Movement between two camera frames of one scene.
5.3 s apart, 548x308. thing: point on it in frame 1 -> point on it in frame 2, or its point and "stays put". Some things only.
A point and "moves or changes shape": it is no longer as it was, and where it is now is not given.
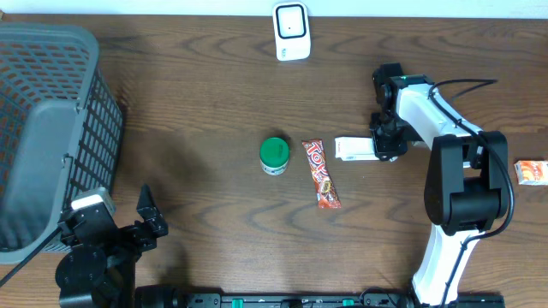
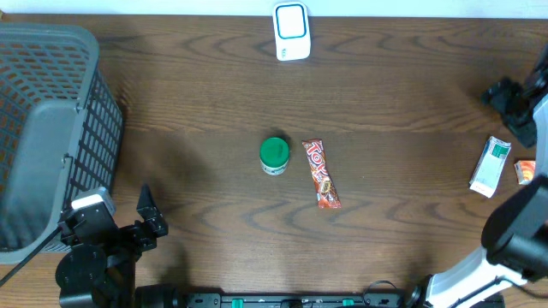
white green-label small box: x=355 y=149 moves or changes shape
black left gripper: x=143 y=237 stays put
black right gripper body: x=385 y=129 -> x=515 y=109
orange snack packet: x=532 y=172 stays put
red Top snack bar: x=325 y=190 stays put
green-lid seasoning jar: x=274 y=156 stays put
